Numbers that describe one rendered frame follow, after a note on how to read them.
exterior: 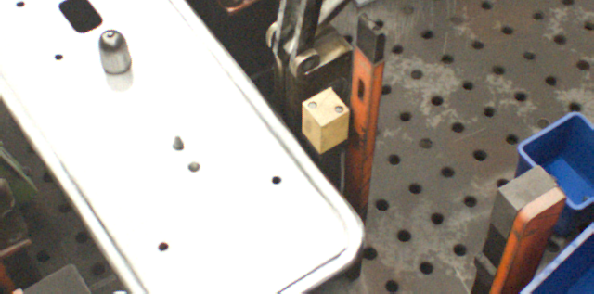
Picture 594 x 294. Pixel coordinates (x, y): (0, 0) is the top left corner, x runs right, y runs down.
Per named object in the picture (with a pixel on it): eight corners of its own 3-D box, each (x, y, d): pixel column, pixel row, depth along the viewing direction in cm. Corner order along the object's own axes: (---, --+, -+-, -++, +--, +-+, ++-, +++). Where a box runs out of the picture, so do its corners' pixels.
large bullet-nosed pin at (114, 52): (97, 67, 121) (87, 29, 115) (123, 53, 122) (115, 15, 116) (112, 87, 120) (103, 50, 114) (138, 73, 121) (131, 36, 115)
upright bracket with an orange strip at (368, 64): (337, 263, 140) (356, 15, 98) (345, 258, 140) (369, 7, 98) (351, 282, 138) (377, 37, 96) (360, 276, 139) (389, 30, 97)
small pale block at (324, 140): (299, 265, 140) (301, 102, 109) (322, 250, 141) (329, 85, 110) (315, 287, 138) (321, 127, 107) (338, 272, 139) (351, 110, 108)
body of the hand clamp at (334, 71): (274, 202, 144) (269, 37, 115) (317, 176, 146) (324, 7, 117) (300, 236, 142) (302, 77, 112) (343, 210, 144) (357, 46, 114)
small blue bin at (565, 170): (502, 182, 146) (513, 146, 138) (561, 146, 149) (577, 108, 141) (561, 246, 141) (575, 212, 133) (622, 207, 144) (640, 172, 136)
